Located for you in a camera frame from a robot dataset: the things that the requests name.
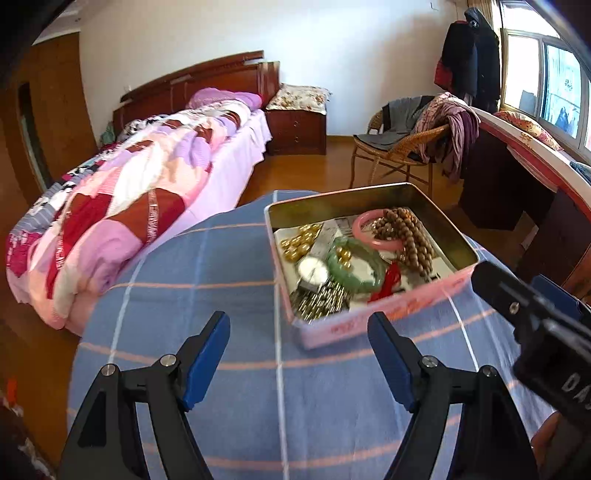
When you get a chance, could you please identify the dark hanging coats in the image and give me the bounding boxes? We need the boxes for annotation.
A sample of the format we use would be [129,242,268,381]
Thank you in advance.
[434,7,501,113]

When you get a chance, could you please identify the pink patchwork quilt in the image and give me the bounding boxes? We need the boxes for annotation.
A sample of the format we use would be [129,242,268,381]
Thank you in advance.
[5,98,270,334]

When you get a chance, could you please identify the brown wooden bead necklace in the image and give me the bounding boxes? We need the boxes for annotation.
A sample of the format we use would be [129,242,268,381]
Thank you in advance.
[370,206,436,279]

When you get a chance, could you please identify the grey garment on chair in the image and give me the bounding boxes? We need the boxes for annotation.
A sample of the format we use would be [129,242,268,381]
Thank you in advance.
[353,95,434,151]

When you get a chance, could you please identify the blue plaid tablecloth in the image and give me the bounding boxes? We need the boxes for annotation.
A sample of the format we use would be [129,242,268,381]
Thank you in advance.
[66,188,558,480]

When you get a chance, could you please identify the silver metallic bead necklace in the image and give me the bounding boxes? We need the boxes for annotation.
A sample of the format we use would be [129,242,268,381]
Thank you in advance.
[290,278,352,322]

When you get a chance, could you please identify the purple clothes on chair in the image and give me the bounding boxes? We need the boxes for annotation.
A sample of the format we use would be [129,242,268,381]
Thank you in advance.
[413,92,480,181]

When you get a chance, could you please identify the dark desk with pink cover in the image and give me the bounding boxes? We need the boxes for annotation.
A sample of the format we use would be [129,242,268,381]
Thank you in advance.
[459,111,590,301]

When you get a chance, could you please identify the window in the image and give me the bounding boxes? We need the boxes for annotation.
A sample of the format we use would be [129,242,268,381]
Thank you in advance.
[500,1,590,158]

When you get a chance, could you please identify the wooden wardrobe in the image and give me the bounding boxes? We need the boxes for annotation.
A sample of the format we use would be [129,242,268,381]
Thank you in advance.
[1,33,97,204]

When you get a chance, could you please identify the wooden bed with headboard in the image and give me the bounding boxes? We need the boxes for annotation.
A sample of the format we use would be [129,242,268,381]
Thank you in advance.
[112,50,280,133]

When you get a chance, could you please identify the green jade bangle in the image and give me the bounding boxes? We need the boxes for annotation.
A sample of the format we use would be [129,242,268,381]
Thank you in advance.
[325,236,387,295]

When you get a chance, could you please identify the pink metal tin box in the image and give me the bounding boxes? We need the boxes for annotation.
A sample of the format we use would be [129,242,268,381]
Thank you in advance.
[264,183,479,349]

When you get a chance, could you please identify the gold pearl necklace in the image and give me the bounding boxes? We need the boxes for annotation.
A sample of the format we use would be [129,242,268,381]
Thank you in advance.
[279,222,353,272]

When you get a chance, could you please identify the floral cushion on nightstand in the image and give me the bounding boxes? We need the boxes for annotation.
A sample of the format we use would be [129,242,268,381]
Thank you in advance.
[266,83,331,115]

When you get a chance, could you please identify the red string cord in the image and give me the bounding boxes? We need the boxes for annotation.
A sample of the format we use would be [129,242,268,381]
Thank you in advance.
[368,260,404,304]

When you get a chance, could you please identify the pink bangle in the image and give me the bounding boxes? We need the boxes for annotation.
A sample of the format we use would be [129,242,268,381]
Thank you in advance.
[352,209,404,252]

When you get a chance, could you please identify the purple pillow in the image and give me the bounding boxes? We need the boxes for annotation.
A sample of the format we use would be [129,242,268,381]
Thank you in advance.
[185,87,263,111]

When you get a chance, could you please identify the wicker chair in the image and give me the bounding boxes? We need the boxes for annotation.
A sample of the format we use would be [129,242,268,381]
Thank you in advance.
[349,122,451,199]

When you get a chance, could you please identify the floral pillow on desk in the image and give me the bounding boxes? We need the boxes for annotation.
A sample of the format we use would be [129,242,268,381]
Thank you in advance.
[495,110,564,151]

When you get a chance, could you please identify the silver wrist watch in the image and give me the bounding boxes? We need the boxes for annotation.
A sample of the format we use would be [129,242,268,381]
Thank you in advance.
[297,256,329,292]

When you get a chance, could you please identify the wooden nightstand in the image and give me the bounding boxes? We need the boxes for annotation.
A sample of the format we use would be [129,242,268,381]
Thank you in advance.
[266,110,327,155]

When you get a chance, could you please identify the right hand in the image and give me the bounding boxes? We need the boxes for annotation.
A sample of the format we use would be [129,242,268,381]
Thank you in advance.
[531,411,562,469]

